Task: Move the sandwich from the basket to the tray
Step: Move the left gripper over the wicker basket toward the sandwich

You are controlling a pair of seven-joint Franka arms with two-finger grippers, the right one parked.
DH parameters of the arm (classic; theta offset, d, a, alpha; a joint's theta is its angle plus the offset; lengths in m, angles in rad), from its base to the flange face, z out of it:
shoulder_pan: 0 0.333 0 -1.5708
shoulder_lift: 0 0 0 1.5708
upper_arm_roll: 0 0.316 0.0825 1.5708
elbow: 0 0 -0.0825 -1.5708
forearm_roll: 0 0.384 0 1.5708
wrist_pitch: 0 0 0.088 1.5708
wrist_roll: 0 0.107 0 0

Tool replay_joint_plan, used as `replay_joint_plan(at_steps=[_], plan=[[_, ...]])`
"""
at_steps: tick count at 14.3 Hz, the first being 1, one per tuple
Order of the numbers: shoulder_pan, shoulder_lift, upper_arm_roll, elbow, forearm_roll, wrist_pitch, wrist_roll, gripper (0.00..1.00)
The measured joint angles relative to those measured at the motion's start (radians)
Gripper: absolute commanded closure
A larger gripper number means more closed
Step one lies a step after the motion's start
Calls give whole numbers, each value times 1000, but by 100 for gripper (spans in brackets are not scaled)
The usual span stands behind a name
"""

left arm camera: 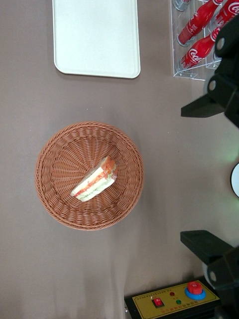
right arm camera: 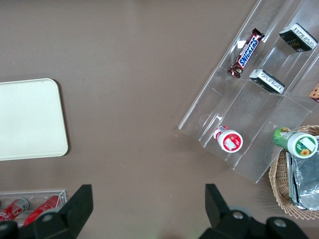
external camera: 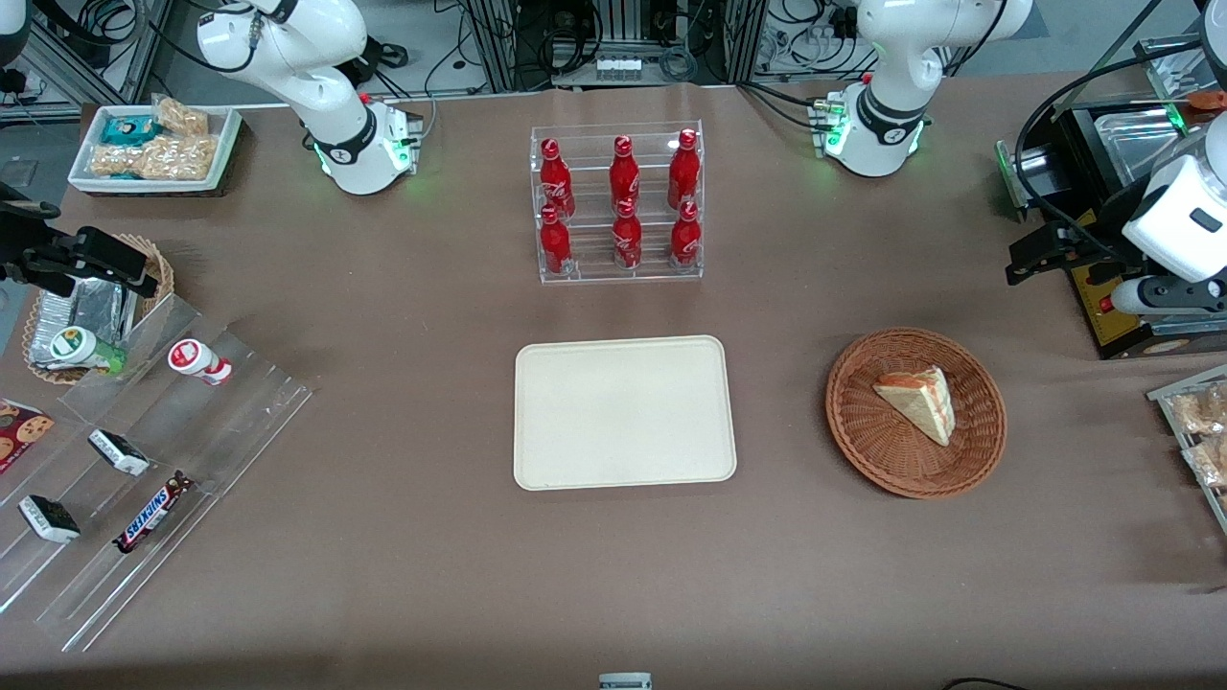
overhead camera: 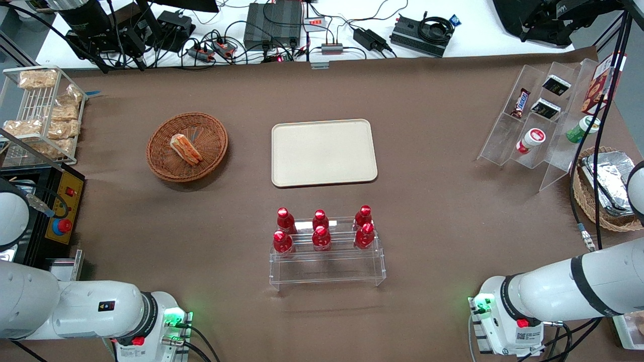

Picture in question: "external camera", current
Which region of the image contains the red cola bottle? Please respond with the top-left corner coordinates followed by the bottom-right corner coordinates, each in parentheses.
top-left (540, 138), bottom-right (576, 219)
top-left (610, 135), bottom-right (641, 214)
top-left (668, 128), bottom-right (701, 210)
top-left (539, 205), bottom-right (574, 277)
top-left (612, 199), bottom-right (643, 271)
top-left (670, 200), bottom-right (703, 267)

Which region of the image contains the clear acrylic stepped shelf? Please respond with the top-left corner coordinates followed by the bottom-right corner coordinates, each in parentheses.
top-left (0, 292), bottom-right (314, 655)

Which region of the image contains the aluminium frame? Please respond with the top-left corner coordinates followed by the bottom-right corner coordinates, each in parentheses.
top-left (29, 0), bottom-right (174, 106)

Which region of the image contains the clear acrylic bottle rack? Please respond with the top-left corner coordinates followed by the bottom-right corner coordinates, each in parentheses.
top-left (530, 121), bottom-right (705, 285)

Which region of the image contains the brown wicker basket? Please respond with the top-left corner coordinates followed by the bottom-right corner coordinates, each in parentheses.
top-left (825, 328), bottom-right (1007, 499)

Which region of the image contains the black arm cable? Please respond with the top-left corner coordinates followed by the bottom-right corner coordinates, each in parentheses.
top-left (1014, 38), bottom-right (1199, 269)

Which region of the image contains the grey tray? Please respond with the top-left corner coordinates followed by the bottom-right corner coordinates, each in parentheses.
top-left (1147, 364), bottom-right (1227, 535)

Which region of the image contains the black equipment rack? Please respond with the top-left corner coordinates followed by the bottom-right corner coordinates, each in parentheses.
top-left (470, 0), bottom-right (758, 92)

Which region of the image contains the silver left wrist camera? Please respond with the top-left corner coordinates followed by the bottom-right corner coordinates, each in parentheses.
top-left (1112, 273), bottom-right (1227, 317)

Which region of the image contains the teal snack pack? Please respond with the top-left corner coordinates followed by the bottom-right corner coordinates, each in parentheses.
top-left (101, 115), bottom-right (164, 147)

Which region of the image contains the triangular sandwich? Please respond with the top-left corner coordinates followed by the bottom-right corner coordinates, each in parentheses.
top-left (872, 366), bottom-right (956, 448)

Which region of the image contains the cookie package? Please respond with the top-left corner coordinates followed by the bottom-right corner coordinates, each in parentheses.
top-left (0, 398), bottom-right (56, 475)

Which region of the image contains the small rice cracker pack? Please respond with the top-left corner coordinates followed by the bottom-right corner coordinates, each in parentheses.
top-left (153, 96), bottom-right (210, 137)

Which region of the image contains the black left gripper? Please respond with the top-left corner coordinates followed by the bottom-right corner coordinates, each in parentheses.
top-left (1007, 220), bottom-right (1123, 287)

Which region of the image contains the silver foil pack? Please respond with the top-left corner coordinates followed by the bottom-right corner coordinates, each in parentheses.
top-left (29, 278), bottom-right (135, 370)

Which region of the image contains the clear bagged pastry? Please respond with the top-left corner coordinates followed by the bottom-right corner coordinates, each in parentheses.
top-left (1171, 381), bottom-right (1227, 437)
top-left (1184, 436), bottom-right (1227, 490)

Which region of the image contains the beige plastic tray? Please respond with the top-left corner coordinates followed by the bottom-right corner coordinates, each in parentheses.
top-left (514, 334), bottom-right (738, 492)

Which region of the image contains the black metal appliance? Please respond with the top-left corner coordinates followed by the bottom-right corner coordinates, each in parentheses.
top-left (995, 38), bottom-right (1227, 360)

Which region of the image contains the large rice cracker pack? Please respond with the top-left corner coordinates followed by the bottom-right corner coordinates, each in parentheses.
top-left (89, 134), bottom-right (220, 181)

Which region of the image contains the green white yogurt bottle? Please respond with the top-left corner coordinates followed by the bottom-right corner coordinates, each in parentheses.
top-left (48, 326), bottom-right (127, 375)

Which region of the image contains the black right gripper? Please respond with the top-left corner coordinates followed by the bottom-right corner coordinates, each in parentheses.
top-left (0, 182), bottom-right (160, 298)

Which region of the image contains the Snickers chocolate bar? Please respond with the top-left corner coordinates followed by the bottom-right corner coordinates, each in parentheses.
top-left (113, 471), bottom-right (196, 555)

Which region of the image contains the light tan wicker basket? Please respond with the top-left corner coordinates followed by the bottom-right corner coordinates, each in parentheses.
top-left (21, 233), bottom-right (175, 386)

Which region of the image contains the small black white box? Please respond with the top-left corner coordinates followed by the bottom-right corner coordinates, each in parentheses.
top-left (88, 428), bottom-right (151, 477)
top-left (18, 494), bottom-right (81, 544)

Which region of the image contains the red white yogurt bottle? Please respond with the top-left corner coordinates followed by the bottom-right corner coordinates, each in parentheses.
top-left (168, 338), bottom-right (233, 386)

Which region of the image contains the white snack tray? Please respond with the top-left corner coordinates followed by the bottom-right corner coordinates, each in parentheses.
top-left (67, 103), bottom-right (243, 197)

